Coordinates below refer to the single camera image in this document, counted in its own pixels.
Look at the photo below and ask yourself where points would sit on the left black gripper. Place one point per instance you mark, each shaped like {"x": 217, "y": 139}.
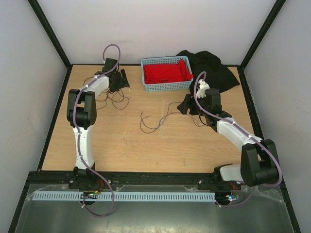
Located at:
{"x": 123, "y": 81}

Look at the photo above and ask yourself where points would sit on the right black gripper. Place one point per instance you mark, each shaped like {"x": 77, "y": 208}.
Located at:
{"x": 190, "y": 100}

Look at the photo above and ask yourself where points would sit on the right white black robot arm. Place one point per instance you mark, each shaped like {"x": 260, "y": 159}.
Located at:
{"x": 259, "y": 163}

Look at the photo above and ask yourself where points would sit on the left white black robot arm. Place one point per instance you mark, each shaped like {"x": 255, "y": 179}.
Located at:
{"x": 82, "y": 113}

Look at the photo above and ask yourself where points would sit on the light blue plastic basket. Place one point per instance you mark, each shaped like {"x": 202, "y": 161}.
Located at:
{"x": 165, "y": 86}

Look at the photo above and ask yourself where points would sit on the red cloth in basket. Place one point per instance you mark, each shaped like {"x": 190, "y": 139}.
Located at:
{"x": 166, "y": 73}

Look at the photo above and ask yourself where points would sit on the black cloth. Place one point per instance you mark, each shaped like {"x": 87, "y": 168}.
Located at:
{"x": 218, "y": 75}

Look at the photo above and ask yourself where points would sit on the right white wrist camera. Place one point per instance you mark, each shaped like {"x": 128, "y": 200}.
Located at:
{"x": 202, "y": 87}

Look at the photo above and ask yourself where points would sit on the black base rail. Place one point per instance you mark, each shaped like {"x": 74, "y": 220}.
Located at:
{"x": 201, "y": 181}

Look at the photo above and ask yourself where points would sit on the light blue slotted cable duct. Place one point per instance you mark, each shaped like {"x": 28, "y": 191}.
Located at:
{"x": 125, "y": 196}

